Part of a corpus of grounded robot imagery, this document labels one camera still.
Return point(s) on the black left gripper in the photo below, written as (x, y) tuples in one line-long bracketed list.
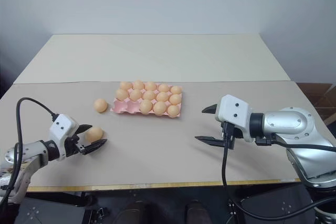
[(72, 146)]

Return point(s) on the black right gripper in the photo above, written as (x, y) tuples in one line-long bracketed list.
[(237, 132)]

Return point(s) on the tan egg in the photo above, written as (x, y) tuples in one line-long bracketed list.
[(94, 133), (149, 95), (121, 94), (138, 85), (173, 110), (150, 86), (100, 105), (176, 89), (135, 94), (125, 85), (146, 106), (175, 99), (163, 88), (159, 107), (162, 96)]

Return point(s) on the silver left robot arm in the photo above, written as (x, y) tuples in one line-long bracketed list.
[(31, 153)]

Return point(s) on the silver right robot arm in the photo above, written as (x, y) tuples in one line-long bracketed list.
[(296, 129)]

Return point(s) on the pink egg tray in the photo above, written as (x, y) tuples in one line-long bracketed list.
[(120, 106)]

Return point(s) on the dark brown rounded shape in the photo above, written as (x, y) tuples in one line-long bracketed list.
[(195, 212)]

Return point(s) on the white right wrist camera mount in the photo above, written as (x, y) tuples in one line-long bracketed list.
[(232, 110)]

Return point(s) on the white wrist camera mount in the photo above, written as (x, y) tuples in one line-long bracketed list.
[(61, 129), (232, 110)]

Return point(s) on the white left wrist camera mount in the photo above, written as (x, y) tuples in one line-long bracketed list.
[(61, 129)]

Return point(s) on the black dotted base plate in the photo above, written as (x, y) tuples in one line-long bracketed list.
[(278, 205), (50, 209)]

